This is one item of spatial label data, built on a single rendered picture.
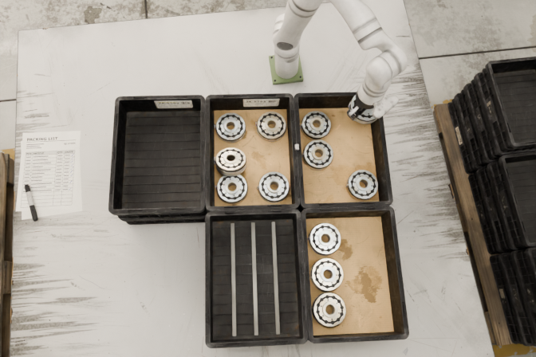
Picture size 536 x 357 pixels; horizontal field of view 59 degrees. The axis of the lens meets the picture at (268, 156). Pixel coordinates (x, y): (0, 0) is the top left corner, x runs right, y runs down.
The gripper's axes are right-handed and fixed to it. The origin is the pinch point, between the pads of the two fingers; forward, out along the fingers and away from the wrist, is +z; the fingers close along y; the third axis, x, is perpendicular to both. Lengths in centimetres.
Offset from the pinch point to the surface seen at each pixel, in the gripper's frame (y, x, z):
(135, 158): 64, -39, 18
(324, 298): 46, 37, 14
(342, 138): 3.5, 0.8, 17.2
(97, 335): 109, -2, 30
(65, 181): 88, -53, 30
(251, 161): 33.9, -13.1, 17.3
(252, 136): 27.8, -20.0, 17.3
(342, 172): 12.1, 10.1, 17.1
